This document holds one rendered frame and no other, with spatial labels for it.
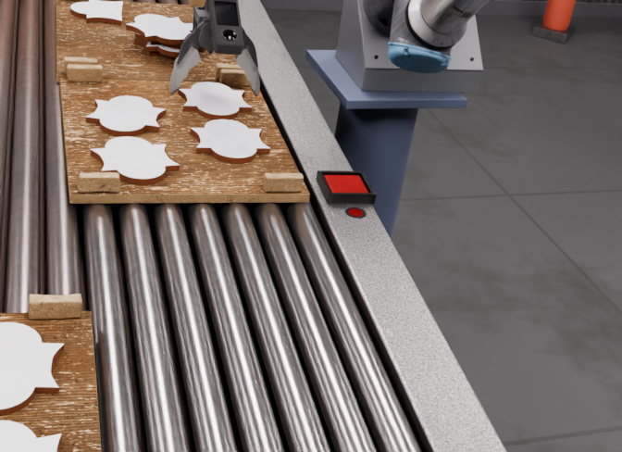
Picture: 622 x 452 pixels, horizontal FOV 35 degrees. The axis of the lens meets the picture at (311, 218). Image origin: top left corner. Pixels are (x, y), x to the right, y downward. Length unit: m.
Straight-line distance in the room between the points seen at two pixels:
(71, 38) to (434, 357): 1.04
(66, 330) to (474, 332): 1.91
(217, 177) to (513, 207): 2.26
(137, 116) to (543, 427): 1.46
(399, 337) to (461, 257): 2.02
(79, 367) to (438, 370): 0.42
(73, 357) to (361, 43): 1.13
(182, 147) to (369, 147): 0.66
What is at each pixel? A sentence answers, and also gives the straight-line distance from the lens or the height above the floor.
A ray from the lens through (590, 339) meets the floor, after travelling 3.06.
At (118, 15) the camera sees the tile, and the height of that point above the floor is 0.95.
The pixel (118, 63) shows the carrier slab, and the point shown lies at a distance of 1.88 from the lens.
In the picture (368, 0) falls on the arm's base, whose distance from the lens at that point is 2.07.
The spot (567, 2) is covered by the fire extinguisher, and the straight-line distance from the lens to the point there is 5.50.
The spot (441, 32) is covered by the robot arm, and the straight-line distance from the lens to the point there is 1.82.
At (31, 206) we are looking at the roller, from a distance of 1.44.
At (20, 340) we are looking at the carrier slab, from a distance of 1.14.
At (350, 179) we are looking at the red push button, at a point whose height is 0.93.
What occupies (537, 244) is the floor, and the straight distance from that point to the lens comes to 3.45.
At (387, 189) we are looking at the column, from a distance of 2.20.
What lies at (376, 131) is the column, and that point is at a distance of 2.13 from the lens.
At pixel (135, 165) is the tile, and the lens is 1.49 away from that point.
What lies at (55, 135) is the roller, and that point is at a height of 0.92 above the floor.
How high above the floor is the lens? 1.64
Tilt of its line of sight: 30 degrees down
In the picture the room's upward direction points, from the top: 9 degrees clockwise
